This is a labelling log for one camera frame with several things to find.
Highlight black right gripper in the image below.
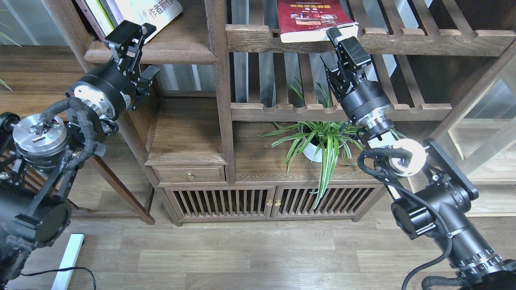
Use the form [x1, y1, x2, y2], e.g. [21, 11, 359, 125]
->
[324, 27, 394, 126]

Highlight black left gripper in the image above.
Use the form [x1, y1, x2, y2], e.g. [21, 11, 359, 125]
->
[72, 21, 160, 120]

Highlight red book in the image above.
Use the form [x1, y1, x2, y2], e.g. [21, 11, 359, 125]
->
[277, 0, 359, 44]

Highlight white book with blue text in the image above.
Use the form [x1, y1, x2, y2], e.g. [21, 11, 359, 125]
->
[115, 0, 183, 43]

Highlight pale purple book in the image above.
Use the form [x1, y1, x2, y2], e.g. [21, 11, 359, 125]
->
[101, 0, 124, 27]

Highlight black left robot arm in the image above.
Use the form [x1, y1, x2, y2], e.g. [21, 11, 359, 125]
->
[0, 20, 159, 289]

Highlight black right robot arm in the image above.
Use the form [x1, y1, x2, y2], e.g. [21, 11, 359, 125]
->
[325, 27, 515, 290]

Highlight white spine book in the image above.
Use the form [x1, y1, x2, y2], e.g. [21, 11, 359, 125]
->
[75, 0, 114, 42]

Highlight dark wooden bookshelf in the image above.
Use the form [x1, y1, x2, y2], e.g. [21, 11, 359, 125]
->
[46, 0, 516, 227]

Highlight green spider plant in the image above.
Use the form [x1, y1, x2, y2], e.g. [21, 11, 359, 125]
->
[260, 77, 408, 209]

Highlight white plant pot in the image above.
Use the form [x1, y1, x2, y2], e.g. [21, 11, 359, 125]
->
[302, 142, 326, 163]

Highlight green leaves at left edge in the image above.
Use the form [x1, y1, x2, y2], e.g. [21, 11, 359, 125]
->
[0, 22, 22, 91]

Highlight light wooden rack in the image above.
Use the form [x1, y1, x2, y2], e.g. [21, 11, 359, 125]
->
[402, 57, 516, 217]

